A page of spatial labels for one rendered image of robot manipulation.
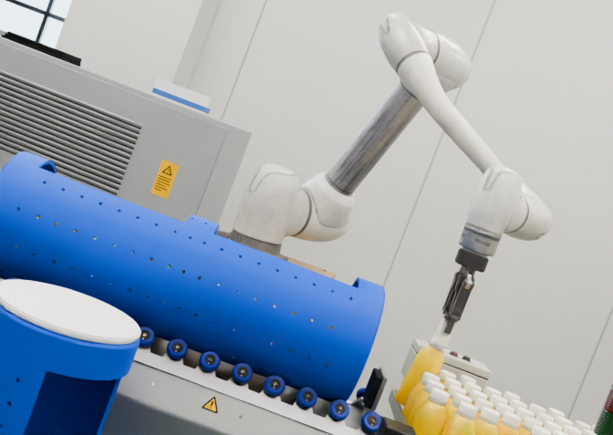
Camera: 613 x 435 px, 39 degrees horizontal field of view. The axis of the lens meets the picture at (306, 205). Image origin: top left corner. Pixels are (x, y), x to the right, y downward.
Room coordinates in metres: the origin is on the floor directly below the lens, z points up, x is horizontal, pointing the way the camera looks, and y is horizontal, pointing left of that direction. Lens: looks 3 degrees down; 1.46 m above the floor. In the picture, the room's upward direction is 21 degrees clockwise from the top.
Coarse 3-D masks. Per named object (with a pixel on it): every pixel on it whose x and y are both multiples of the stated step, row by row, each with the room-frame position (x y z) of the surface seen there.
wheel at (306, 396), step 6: (300, 390) 1.87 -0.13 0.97; (306, 390) 1.87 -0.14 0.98; (312, 390) 1.88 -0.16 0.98; (300, 396) 1.86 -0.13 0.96; (306, 396) 1.86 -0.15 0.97; (312, 396) 1.87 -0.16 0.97; (300, 402) 1.86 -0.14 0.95; (306, 402) 1.86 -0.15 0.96; (312, 402) 1.86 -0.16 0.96; (306, 408) 1.86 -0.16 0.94
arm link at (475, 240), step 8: (464, 224) 2.08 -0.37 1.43; (464, 232) 2.06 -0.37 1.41; (472, 232) 2.04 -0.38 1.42; (480, 232) 2.03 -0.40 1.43; (488, 232) 2.03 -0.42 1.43; (464, 240) 2.05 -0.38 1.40; (472, 240) 2.04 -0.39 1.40; (480, 240) 2.03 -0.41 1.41; (488, 240) 2.03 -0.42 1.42; (496, 240) 2.05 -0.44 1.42; (464, 248) 2.06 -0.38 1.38; (472, 248) 2.04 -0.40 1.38; (480, 248) 2.04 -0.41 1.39; (488, 248) 2.04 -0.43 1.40; (496, 248) 2.06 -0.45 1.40
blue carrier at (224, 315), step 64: (0, 192) 1.83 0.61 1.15; (64, 192) 1.86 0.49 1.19; (0, 256) 1.84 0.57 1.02; (64, 256) 1.82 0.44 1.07; (128, 256) 1.83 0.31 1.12; (192, 256) 1.85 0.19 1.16; (256, 256) 1.89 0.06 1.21; (192, 320) 1.84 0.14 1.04; (256, 320) 1.83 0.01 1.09; (320, 320) 1.84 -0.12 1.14; (320, 384) 1.86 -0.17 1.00
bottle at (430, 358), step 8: (424, 352) 2.06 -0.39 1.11; (432, 352) 2.05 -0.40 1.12; (440, 352) 2.06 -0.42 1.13; (416, 360) 2.06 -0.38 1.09; (424, 360) 2.05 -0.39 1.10; (432, 360) 2.05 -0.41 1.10; (440, 360) 2.05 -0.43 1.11; (416, 368) 2.05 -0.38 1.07; (424, 368) 2.05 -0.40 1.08; (432, 368) 2.05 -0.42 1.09; (440, 368) 2.06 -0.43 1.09; (408, 376) 2.06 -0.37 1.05; (416, 376) 2.05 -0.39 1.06; (408, 384) 2.05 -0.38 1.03; (400, 392) 2.06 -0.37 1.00; (408, 392) 2.05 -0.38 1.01; (400, 400) 2.05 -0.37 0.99
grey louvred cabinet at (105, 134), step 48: (0, 48) 3.62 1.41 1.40; (0, 96) 3.61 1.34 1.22; (48, 96) 3.59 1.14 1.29; (96, 96) 3.58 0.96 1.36; (144, 96) 3.57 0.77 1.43; (0, 144) 3.60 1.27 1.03; (48, 144) 3.59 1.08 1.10; (96, 144) 3.56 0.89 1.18; (144, 144) 3.55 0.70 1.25; (192, 144) 3.53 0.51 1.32; (240, 144) 3.87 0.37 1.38; (144, 192) 3.54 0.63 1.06; (192, 192) 3.52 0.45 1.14
